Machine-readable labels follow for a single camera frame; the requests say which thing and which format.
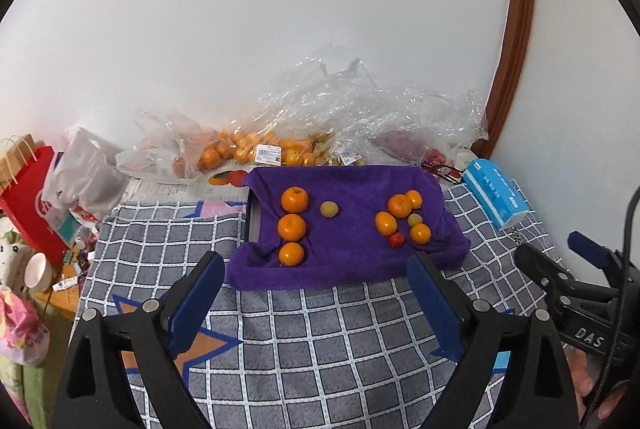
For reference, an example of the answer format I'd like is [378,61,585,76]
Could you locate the white spotted cloth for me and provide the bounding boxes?
[0,229,31,290]

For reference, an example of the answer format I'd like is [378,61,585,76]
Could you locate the orange mandarin with stem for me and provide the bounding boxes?
[281,186,309,214]

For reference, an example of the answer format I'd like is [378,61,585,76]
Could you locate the clear bag of kumquats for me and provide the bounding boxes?
[250,44,381,170]

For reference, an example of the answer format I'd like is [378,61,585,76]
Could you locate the large orange mandarin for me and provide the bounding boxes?
[387,193,413,219]

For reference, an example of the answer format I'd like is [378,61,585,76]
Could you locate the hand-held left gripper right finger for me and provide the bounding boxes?
[406,251,576,429]

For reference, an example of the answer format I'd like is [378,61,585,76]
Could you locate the thin black cables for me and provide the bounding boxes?
[420,162,463,185]

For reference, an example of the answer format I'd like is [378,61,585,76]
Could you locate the pink plastic bag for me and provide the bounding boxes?
[0,286,51,367]

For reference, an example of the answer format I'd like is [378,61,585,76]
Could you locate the white plastic bag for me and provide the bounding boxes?
[41,125,128,230]

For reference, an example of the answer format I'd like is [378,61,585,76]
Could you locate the brown paper bag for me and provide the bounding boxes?
[0,134,41,195]

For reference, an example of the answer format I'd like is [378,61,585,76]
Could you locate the white cup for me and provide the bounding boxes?
[22,251,53,292]

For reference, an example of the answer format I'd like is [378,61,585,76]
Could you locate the clear bag of red tomatoes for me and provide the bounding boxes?
[367,86,490,175]

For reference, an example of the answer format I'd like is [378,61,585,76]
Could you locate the clear bag of mandarins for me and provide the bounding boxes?
[116,109,261,182]

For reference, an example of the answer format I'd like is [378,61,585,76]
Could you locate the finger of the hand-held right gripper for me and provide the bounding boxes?
[567,231,629,275]
[515,243,576,310]

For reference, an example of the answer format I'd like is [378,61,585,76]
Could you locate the purple towel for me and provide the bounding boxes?
[225,164,471,292]

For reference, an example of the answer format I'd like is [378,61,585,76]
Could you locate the black framed tray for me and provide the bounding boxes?
[244,194,263,246]

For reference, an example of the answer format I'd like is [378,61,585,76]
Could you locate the wooden side table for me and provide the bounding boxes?
[30,259,96,340]

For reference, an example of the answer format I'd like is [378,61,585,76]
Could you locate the person's right hand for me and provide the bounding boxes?
[570,348,634,425]

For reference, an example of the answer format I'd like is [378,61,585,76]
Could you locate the blue tissue pack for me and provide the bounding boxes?
[461,158,535,231]

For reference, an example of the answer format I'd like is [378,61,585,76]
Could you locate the brown wooden door frame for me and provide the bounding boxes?
[477,0,537,160]

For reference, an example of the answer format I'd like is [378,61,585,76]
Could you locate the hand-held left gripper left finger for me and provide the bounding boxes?
[54,250,226,429]

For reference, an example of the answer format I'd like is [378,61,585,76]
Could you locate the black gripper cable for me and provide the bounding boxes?
[580,184,640,427]

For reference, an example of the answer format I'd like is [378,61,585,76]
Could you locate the printed paper flyer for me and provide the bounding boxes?
[122,168,251,205]

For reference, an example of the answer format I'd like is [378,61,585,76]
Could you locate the red paper bag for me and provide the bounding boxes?
[0,144,76,267]

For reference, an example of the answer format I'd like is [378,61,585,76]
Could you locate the green cloth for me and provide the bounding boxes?
[0,354,46,425]

